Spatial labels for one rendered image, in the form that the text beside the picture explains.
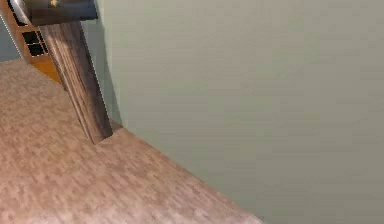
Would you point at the orange wooden cabinet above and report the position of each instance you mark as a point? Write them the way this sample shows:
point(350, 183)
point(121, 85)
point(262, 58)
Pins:
point(39, 58)

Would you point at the dark wooden table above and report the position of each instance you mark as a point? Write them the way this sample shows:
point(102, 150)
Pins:
point(76, 83)

